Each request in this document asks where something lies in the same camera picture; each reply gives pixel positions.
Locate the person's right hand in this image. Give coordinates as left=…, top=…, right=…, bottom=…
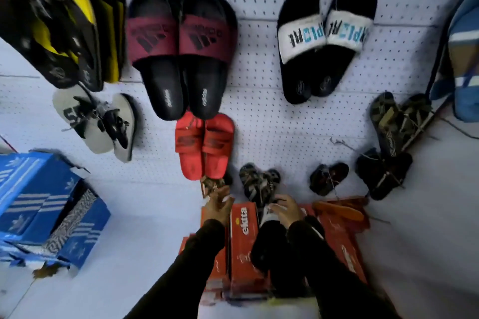
left=269, top=195, right=306, bottom=230

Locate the person's left hand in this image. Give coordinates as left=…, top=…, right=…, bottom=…
left=202, top=185, right=236, bottom=227

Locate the small brown camouflage sandal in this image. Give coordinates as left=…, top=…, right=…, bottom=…
left=200, top=176, right=227, bottom=197

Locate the black slide with white strap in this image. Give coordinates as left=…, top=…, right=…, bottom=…
left=250, top=203, right=325, bottom=298

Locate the person's right forearm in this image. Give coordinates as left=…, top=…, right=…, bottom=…
left=286, top=219, right=402, bottom=319

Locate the person's left forearm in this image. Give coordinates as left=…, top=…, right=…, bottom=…
left=123, top=219, right=227, bottom=319

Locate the red slide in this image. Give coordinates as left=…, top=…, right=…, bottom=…
left=202, top=113, right=236, bottom=180
left=175, top=111, right=206, bottom=181

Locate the small dark brown sandal pair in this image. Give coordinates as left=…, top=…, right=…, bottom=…
left=309, top=162, right=350, bottom=197

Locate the red shoe box white label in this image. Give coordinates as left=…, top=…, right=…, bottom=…
left=229, top=202, right=271, bottom=299

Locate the orange slipper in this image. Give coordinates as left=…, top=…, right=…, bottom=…
left=312, top=197, right=371, bottom=233

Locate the olive camouflage flip flop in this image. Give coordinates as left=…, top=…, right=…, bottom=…
left=397, top=93, right=433, bottom=144
left=370, top=91, right=406, bottom=159

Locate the blue shoe box grey pattern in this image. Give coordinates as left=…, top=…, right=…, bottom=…
left=0, top=180, right=112, bottom=277

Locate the blue striped shoe box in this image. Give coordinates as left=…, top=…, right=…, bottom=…
left=0, top=151, right=84, bottom=235

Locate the black yellow flip flop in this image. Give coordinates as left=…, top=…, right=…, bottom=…
left=0, top=0, right=81, bottom=89
left=57, top=0, right=104, bottom=93
left=60, top=0, right=127, bottom=84

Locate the blue striped slipper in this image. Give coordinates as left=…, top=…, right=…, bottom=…
left=427, top=0, right=479, bottom=123

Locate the small camouflage strap sandal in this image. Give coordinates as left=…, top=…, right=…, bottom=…
left=260, top=169, right=281, bottom=206
left=239, top=163, right=265, bottom=204

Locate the black strap sandal pair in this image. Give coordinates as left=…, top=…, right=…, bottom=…
left=355, top=148, right=413, bottom=201

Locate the black slide with maroon strap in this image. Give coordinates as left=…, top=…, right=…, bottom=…
left=178, top=0, right=239, bottom=120
left=126, top=0, right=186, bottom=121

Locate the black slide white printed strap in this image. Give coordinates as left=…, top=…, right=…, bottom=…
left=311, top=0, right=378, bottom=97
left=277, top=0, right=327, bottom=105

